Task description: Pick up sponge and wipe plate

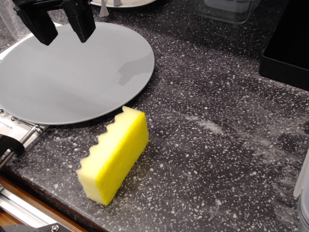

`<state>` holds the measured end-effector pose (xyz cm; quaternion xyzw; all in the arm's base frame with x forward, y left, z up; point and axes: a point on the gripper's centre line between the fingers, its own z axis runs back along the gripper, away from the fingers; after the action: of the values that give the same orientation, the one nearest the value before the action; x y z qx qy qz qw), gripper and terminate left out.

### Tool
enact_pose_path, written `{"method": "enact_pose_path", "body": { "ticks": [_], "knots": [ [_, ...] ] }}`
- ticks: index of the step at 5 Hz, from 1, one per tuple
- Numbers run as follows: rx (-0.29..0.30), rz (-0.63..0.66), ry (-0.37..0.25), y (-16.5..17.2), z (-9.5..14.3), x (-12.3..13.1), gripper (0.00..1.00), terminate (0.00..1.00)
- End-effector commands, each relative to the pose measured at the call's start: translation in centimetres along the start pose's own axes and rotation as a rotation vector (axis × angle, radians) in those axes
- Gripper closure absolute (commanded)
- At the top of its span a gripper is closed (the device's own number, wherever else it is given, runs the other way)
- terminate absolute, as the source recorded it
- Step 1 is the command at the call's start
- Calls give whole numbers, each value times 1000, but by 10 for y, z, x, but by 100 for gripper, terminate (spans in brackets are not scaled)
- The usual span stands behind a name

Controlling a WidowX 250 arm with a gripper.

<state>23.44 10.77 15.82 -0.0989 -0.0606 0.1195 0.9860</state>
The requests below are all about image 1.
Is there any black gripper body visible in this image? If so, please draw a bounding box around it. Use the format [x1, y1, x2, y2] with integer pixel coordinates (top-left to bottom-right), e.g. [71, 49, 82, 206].
[13, 0, 91, 11]

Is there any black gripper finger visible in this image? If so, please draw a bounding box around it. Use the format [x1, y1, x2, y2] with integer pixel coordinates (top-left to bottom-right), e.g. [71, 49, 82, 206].
[14, 5, 58, 45]
[63, 0, 96, 43]

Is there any yellow sponge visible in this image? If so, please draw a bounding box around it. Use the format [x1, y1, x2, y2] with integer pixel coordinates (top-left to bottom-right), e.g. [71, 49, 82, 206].
[76, 106, 149, 205]

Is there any white plate with cutlery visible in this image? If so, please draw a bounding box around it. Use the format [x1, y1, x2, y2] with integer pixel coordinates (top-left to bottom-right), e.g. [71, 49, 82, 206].
[104, 0, 155, 8]

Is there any grey round plate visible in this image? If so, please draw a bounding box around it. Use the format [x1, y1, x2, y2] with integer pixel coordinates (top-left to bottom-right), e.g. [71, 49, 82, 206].
[0, 22, 155, 125]

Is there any black clamp with metal screw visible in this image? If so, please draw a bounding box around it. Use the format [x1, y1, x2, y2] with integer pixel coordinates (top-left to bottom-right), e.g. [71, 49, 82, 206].
[0, 124, 43, 169]

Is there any clear glass container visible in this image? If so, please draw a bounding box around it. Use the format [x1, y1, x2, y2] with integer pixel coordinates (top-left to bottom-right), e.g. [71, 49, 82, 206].
[193, 0, 261, 25]

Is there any black plastic tray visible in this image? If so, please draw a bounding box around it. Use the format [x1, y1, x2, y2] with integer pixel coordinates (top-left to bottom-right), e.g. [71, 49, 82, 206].
[259, 0, 309, 91]

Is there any aluminium rail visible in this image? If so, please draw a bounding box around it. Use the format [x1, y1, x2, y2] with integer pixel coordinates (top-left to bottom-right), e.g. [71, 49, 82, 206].
[0, 187, 61, 232]

